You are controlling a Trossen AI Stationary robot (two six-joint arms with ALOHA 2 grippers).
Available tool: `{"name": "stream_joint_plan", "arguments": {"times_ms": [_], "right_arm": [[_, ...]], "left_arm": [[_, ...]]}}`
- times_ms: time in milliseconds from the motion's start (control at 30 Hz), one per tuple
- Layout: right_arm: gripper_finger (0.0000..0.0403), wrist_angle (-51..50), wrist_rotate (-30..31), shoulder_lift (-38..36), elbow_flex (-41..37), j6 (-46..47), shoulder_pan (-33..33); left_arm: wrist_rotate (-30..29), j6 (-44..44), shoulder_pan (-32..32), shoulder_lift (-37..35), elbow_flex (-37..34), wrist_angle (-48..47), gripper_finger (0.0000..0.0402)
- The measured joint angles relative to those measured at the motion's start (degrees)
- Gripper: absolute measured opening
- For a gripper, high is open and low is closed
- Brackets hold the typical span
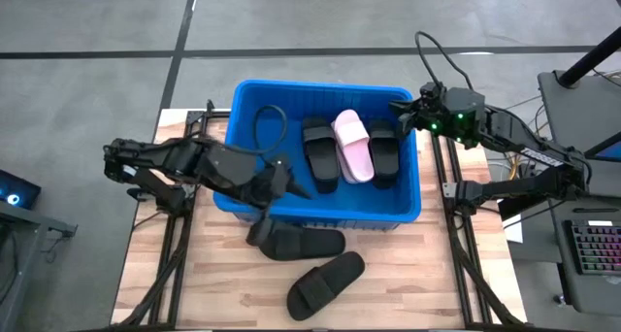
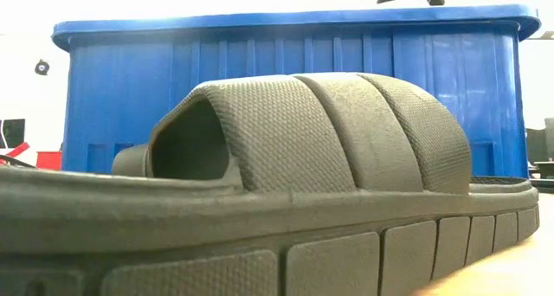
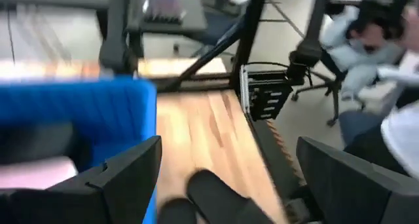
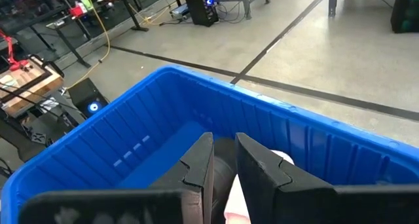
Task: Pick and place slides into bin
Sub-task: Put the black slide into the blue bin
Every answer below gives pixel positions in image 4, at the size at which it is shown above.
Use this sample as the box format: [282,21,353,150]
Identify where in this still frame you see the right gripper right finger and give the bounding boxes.
[235,132,419,224]

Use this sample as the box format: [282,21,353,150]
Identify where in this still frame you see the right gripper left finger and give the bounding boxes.
[19,132,215,224]

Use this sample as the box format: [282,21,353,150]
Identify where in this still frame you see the black slide sandal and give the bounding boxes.
[211,137,238,224]

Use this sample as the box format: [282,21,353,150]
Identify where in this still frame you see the pink slide sandal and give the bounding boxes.
[224,149,295,224]

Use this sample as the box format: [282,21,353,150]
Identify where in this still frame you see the blue plastic bin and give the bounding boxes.
[0,65,419,224]

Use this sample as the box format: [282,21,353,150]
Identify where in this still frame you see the black computer tower blue lights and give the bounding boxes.
[67,77,109,120]

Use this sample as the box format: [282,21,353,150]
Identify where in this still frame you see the silver flat box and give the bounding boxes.
[169,3,191,21]

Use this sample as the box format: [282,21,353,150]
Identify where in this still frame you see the black standing desk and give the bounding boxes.
[45,0,150,69]

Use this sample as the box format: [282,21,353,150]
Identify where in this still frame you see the wood-topped station table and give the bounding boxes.
[0,55,65,117]

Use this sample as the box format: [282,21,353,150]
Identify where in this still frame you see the small red box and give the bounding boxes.
[68,4,86,18]

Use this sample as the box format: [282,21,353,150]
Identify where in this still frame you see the long yellow hanging cable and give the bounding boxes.
[65,0,111,90]

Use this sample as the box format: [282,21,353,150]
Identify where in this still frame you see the black aluminium table frame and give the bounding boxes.
[0,86,86,162]

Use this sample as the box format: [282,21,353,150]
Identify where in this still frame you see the yellow floor cable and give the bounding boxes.
[127,1,171,27]

